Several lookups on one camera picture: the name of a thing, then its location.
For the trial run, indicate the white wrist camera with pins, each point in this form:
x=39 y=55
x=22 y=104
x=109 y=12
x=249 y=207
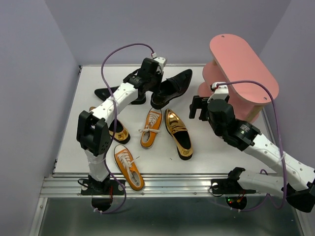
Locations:
x=220 y=91
x=162 y=61

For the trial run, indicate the orange sneaker centre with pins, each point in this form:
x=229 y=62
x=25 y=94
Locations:
x=151 y=127

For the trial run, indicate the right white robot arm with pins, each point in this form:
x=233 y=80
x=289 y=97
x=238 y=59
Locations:
x=294 y=180

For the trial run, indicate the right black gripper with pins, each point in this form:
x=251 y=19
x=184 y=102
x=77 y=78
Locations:
x=198 y=102

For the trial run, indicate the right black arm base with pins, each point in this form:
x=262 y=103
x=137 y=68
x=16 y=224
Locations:
x=229 y=185

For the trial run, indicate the orange sneaker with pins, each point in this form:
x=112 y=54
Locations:
x=151 y=127
x=126 y=164

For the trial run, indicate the aluminium mounting rail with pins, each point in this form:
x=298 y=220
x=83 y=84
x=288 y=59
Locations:
x=174 y=185

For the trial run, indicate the gold loafer right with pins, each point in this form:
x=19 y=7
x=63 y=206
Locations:
x=178 y=131

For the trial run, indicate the gold loafer left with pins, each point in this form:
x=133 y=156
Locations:
x=121 y=135

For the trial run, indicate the orange sneaker front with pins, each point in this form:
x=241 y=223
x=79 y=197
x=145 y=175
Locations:
x=126 y=164

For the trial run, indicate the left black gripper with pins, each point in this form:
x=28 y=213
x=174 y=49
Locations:
x=159 y=75

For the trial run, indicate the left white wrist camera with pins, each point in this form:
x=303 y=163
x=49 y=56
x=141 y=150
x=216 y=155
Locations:
x=162 y=61

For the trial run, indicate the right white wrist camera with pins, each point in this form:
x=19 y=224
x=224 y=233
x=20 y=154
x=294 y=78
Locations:
x=220 y=91

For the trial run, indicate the gold loafer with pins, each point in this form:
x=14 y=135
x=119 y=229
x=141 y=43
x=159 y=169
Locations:
x=121 y=135
x=178 y=131

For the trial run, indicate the black loafer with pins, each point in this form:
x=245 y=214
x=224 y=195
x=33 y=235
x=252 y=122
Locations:
x=103 y=94
x=171 y=88

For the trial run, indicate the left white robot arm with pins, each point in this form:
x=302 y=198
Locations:
x=93 y=127

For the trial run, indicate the pink shoe shelf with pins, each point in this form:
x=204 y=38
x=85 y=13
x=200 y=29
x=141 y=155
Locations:
x=252 y=84

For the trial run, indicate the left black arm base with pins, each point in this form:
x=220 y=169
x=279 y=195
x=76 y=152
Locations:
x=108 y=187

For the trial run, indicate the black loafer back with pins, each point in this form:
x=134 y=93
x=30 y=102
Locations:
x=171 y=88

